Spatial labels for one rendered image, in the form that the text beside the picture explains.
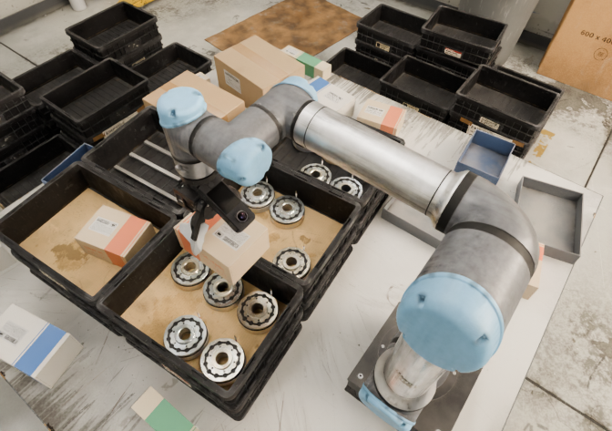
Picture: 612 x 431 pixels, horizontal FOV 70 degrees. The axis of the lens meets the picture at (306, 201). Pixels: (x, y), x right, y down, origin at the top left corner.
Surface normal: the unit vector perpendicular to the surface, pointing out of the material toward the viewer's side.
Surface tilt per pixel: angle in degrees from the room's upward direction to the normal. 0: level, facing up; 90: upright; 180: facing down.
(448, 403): 2
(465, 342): 85
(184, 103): 1
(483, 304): 23
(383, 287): 0
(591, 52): 75
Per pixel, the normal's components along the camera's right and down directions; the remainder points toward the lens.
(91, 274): 0.01, -0.62
